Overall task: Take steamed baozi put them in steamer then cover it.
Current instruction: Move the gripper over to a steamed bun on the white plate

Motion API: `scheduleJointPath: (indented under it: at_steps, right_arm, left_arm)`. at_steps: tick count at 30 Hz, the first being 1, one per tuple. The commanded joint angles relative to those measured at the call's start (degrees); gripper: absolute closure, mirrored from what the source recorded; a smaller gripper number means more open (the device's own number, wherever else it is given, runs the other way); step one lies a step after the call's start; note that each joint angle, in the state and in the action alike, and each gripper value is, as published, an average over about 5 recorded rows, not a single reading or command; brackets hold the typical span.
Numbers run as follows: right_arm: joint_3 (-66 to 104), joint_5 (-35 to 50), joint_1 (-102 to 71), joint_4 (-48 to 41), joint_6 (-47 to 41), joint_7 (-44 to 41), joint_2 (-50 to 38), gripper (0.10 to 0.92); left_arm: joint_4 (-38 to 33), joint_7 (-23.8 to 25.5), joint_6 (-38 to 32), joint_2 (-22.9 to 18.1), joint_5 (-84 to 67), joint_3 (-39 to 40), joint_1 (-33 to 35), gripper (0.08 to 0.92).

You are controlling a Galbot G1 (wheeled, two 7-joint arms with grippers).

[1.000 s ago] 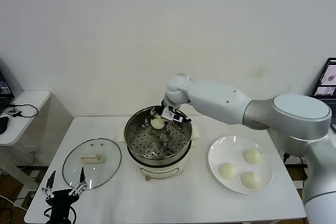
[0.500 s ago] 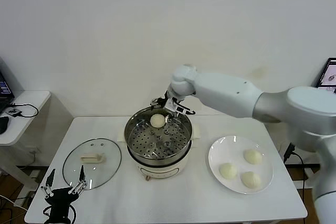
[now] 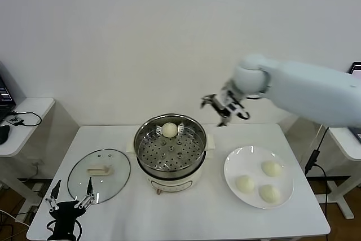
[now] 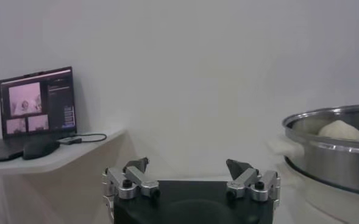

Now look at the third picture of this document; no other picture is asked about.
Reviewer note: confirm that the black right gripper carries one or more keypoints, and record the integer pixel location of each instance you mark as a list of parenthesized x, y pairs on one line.
[(227, 104)]

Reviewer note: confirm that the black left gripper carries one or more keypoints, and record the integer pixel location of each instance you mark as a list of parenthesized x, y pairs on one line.
[(66, 215)]

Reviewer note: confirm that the white steamed baozi bun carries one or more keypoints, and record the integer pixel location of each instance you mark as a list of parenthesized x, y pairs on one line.
[(244, 184), (270, 193), (169, 130), (272, 169)]

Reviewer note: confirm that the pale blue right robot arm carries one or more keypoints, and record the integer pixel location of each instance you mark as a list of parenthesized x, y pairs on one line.
[(304, 91)]

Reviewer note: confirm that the stainless steel steamer basket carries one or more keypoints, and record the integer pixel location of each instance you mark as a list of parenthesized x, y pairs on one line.
[(169, 156)]

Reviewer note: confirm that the round white plate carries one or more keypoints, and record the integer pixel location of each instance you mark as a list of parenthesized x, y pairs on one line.
[(248, 162)]

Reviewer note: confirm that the white side desk with mouse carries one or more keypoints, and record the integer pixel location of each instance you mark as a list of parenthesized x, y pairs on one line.
[(31, 128)]

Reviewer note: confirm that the black computer mouse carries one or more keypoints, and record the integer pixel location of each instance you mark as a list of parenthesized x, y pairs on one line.
[(4, 134)]

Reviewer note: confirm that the small black hub device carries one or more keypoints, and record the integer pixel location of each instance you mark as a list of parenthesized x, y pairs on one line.
[(14, 121)]

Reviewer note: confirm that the grey laptop pink screen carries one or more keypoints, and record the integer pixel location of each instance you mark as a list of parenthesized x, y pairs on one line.
[(356, 69)]

